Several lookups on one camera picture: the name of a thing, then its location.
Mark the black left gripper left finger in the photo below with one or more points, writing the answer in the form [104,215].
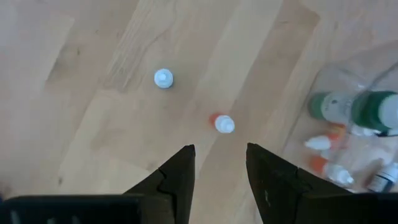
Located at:
[177,186]

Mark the clear plastic container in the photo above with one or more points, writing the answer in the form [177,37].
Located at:
[367,155]

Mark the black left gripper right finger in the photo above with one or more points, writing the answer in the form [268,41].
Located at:
[273,186]

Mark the small orange food coloring bottle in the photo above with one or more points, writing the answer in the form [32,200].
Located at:
[224,124]
[317,143]

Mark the small blue food coloring bottle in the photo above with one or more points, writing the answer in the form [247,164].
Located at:
[384,180]

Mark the small brown food coloring bottle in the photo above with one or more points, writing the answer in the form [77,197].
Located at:
[163,78]

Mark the large green food coloring bottle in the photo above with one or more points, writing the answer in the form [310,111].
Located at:
[370,109]

